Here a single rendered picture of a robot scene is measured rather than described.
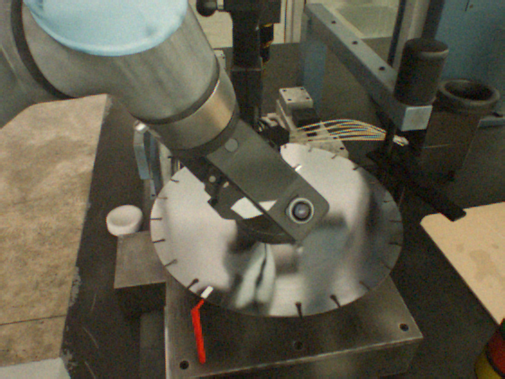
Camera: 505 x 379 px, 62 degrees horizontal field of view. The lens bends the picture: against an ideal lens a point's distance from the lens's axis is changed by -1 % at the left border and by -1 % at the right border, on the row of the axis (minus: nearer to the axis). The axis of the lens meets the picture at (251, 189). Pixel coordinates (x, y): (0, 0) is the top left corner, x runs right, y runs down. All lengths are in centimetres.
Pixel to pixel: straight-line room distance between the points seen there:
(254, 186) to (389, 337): 31
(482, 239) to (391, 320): 36
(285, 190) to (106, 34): 20
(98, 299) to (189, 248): 28
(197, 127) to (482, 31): 95
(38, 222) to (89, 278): 138
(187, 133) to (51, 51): 10
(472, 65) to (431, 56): 59
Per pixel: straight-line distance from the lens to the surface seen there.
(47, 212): 219
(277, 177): 36
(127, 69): 25
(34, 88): 29
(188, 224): 55
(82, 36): 24
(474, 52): 119
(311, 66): 108
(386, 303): 61
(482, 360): 43
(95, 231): 88
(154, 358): 67
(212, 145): 33
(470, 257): 86
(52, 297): 182
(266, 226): 53
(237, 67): 51
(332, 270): 50
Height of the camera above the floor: 133
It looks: 39 degrees down
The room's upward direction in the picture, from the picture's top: straight up
